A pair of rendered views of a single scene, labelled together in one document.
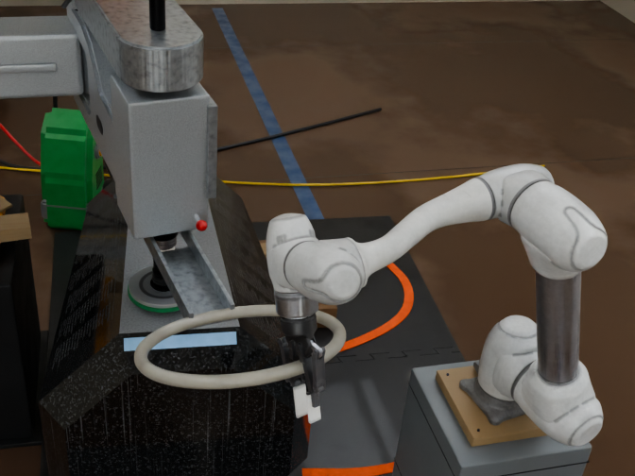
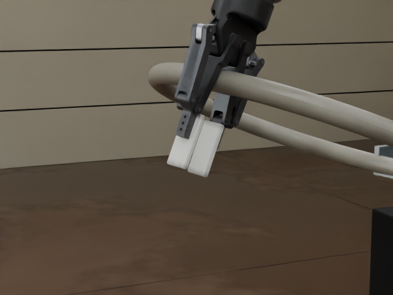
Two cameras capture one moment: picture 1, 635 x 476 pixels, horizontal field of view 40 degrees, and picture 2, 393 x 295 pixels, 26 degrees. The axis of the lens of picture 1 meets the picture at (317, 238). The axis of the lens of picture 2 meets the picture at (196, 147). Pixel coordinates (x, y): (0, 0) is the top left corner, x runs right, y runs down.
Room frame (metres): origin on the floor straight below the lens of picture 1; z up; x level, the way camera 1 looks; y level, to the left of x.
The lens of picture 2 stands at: (1.23, -1.05, 1.41)
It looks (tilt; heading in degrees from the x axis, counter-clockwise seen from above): 10 degrees down; 83
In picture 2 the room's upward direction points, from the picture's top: straight up
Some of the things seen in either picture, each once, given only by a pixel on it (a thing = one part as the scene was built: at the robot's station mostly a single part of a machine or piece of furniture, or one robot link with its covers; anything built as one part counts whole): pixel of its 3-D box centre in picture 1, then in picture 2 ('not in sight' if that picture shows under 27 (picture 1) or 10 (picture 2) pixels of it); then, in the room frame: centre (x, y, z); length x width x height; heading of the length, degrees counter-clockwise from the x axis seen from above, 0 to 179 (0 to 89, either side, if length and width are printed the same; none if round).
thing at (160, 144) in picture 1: (153, 144); not in sight; (2.19, 0.49, 1.37); 0.36 x 0.22 x 0.45; 27
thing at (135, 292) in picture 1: (163, 284); not in sight; (2.12, 0.46, 0.92); 0.21 x 0.21 x 0.01
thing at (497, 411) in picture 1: (498, 384); not in sight; (1.87, -0.56, 0.86); 0.22 x 0.18 x 0.06; 28
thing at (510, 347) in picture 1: (514, 355); not in sight; (1.85, -0.57, 1.00); 0.18 x 0.16 x 0.22; 30
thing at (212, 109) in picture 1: (208, 147); not in sight; (2.11, 0.32, 1.42); 0.08 x 0.03 x 0.28; 27
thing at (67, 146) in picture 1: (71, 142); not in sight; (3.86, 1.29, 0.43); 0.35 x 0.35 x 0.87; 0
